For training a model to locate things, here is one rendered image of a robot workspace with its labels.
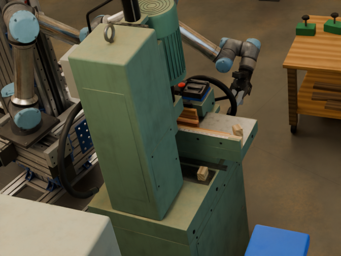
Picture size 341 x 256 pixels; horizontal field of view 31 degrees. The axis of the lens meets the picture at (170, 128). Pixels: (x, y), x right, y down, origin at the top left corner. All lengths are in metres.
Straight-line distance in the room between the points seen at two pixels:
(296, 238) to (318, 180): 1.84
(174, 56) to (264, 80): 2.14
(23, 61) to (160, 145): 0.74
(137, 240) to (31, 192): 1.19
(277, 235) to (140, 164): 0.62
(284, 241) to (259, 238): 0.07
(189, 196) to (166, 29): 0.67
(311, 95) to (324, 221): 0.89
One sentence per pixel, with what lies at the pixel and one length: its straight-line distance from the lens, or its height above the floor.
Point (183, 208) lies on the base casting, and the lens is 2.41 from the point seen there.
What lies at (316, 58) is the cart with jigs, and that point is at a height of 0.53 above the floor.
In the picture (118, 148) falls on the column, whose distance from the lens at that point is 2.19.
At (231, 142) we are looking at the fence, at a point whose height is 0.94.
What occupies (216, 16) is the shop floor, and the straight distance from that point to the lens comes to 5.23.
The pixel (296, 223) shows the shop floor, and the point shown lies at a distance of 3.39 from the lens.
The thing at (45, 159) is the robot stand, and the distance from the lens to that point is 2.94.
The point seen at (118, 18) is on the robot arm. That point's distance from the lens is 3.14.
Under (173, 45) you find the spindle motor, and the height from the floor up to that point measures 1.36.
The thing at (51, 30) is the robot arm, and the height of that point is 1.26.
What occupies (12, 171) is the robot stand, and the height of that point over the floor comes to 0.21.
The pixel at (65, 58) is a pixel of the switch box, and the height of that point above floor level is 1.48.
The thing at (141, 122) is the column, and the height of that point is 1.28.
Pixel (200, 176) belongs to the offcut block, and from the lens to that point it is 2.49.
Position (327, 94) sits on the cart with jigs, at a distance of 3.91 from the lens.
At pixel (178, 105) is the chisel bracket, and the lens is 2.51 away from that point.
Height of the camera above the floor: 2.53
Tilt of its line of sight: 38 degrees down
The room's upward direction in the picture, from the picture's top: 11 degrees counter-clockwise
